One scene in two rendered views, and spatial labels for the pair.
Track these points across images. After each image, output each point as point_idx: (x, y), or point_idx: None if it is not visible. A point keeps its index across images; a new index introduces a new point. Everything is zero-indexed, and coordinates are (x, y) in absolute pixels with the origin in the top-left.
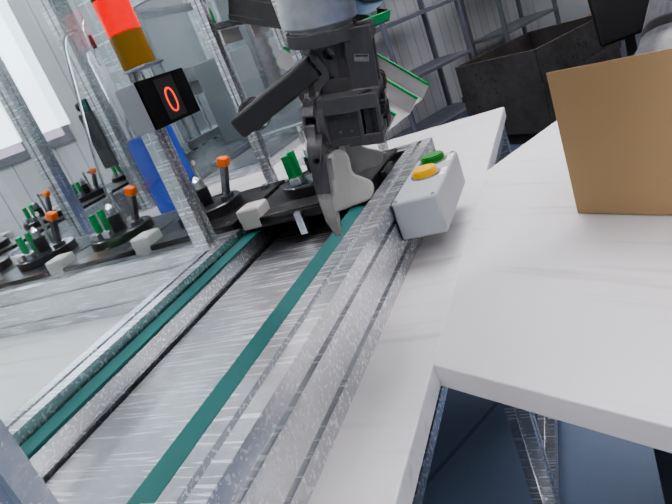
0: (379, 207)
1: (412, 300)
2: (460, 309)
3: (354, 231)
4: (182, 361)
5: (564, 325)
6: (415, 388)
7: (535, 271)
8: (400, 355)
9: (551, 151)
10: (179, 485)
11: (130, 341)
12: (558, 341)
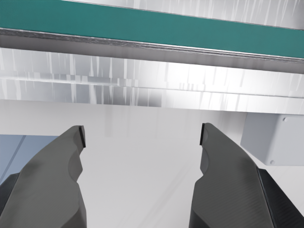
0: (285, 99)
1: (167, 108)
2: (139, 146)
3: (224, 79)
4: None
5: (100, 204)
6: (45, 128)
7: (171, 189)
8: (87, 111)
9: None
10: None
11: None
12: (84, 201)
